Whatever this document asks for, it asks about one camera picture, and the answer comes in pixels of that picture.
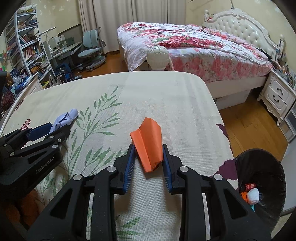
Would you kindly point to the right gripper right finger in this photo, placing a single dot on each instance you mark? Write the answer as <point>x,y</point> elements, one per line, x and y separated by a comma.
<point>212,202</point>

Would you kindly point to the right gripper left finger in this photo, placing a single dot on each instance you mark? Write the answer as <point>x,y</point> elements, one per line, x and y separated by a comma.
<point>65,217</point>

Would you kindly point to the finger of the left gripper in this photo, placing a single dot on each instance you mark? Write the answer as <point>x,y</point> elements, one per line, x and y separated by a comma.
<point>38,132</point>
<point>18,151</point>

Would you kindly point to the orange wrapper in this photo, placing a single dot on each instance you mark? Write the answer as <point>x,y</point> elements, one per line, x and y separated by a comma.
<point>244,196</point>

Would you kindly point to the white paper ball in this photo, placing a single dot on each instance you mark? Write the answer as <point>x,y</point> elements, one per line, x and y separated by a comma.
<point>253,196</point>

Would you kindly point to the lavender cloth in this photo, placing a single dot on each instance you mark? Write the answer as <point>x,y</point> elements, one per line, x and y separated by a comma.
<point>64,119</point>

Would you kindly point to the orange paper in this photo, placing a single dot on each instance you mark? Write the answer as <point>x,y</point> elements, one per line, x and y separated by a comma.
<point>148,143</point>

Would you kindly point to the red can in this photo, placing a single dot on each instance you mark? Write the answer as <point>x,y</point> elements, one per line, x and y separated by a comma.
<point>249,186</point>

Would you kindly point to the black trash bin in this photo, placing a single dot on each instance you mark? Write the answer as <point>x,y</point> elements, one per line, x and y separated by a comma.
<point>261,168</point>

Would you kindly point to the floral cream tablecloth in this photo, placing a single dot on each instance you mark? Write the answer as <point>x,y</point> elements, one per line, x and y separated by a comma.
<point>112,106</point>

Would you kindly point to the study desk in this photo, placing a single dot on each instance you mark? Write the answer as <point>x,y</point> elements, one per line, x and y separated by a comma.
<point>60,50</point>

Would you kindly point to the white bookshelf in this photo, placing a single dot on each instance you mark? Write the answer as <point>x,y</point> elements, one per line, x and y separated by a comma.
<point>24,45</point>

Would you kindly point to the grey-blue desk chair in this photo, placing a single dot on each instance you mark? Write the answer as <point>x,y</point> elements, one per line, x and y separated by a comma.
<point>93,52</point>

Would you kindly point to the plastic drawer unit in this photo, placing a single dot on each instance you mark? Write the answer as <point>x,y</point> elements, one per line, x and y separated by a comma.
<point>287,126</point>

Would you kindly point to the white box under bed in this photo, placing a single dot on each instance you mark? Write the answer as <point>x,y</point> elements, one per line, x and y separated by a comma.
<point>232,100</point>

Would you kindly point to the white nightstand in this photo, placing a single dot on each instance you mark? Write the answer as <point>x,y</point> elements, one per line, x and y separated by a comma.
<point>277,96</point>

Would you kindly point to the beige curtains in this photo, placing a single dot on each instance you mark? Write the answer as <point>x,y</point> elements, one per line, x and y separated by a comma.
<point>109,15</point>

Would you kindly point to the white bed with headboard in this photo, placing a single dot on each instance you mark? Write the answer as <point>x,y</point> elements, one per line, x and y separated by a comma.
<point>235,22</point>

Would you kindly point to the pink floral quilt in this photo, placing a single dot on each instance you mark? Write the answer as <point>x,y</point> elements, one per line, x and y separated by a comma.
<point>211,54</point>

